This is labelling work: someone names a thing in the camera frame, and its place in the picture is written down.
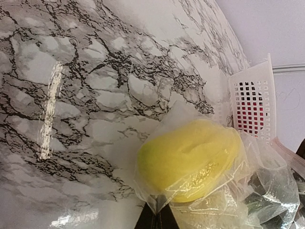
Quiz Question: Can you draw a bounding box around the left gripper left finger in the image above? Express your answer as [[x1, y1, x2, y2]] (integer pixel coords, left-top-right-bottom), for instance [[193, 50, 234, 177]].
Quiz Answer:
[[134, 203, 158, 229]]

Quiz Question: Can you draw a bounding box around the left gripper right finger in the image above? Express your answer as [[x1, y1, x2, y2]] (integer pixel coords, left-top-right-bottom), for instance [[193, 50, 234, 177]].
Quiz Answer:
[[157, 195, 179, 229]]

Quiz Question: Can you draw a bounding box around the clear zip top bag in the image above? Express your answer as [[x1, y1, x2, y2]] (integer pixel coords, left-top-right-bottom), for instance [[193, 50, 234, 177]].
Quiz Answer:
[[135, 101, 305, 229]]

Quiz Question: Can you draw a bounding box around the fake red pepper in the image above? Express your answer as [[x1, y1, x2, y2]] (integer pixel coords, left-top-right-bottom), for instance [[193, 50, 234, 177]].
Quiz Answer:
[[236, 101, 264, 139]]

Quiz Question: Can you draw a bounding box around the white plastic basket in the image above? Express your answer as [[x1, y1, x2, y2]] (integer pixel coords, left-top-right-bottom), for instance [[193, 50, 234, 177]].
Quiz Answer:
[[209, 52, 278, 145]]

